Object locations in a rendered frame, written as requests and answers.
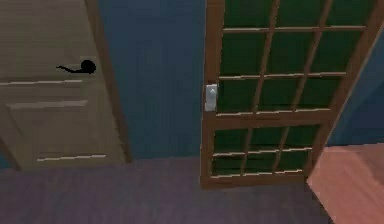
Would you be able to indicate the tan panelled room door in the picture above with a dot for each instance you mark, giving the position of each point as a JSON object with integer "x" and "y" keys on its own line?
{"x": 50, "y": 120}

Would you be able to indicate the brown glazed lattice door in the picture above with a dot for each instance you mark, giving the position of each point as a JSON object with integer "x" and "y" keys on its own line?
{"x": 266, "y": 116}

